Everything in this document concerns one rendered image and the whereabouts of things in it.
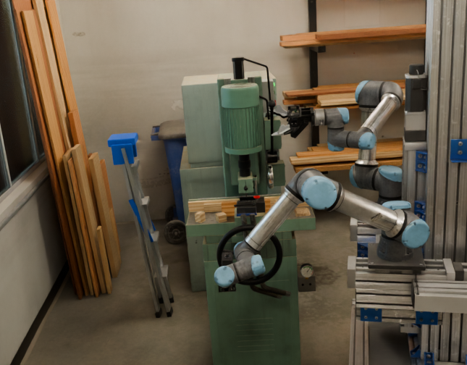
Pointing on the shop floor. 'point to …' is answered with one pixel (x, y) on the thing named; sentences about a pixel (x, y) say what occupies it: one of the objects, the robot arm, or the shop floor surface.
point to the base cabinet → (255, 319)
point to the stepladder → (142, 219)
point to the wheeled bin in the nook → (171, 132)
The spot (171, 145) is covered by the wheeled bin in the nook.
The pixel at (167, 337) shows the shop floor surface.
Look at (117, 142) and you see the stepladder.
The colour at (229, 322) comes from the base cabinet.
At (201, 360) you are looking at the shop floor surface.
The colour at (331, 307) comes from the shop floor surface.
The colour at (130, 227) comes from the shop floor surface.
